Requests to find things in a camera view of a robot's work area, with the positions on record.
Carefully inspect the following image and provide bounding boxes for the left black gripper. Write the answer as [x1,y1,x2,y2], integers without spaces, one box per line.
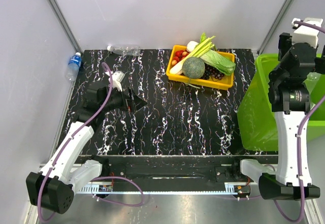
[101,84,148,113]

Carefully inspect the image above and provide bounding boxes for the Pepsi bottle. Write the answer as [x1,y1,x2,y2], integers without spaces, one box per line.
[66,52,82,82]

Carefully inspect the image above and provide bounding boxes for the clear crushed bottle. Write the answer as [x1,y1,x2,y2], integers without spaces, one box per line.
[305,72,321,87]

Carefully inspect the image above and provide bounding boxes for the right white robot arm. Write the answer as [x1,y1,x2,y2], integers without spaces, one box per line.
[231,33,324,200]

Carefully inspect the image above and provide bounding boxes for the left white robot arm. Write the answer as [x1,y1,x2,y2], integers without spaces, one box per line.
[26,86,147,214]

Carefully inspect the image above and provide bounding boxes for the green plastic bin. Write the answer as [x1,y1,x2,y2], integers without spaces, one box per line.
[237,54,324,151]

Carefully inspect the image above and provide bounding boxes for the black marble mat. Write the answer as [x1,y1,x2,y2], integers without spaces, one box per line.
[59,49,263,155]

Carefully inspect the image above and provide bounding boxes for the white radish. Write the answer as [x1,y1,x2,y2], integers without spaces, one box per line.
[170,56,189,75]

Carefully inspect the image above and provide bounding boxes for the red strawberries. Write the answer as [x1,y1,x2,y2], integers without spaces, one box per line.
[171,50,188,66]

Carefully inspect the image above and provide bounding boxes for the green netted melon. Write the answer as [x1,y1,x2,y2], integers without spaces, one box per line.
[182,57,205,79]

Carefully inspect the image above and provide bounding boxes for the yellow plastic tray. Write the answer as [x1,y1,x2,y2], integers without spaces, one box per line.
[166,45,234,90]

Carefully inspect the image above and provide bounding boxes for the white mushroom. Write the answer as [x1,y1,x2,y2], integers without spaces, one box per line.
[186,41,198,53]

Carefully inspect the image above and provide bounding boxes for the dark grape bunch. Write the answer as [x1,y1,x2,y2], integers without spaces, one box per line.
[201,64,225,80]

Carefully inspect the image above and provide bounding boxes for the napa cabbage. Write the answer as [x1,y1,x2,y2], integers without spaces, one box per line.
[200,50,236,76]

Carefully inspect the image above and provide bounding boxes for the celery stalks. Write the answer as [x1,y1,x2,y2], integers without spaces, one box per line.
[189,33,215,57]

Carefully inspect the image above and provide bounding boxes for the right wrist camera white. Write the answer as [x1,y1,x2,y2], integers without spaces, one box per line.
[291,17,324,49]

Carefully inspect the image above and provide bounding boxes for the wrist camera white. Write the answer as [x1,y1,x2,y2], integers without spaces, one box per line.
[291,17,324,49]
[109,71,125,92]

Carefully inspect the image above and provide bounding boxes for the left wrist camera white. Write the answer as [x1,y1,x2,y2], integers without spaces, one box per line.
[109,71,125,92]

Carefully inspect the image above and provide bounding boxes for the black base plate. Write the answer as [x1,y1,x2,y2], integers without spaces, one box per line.
[83,154,262,186]

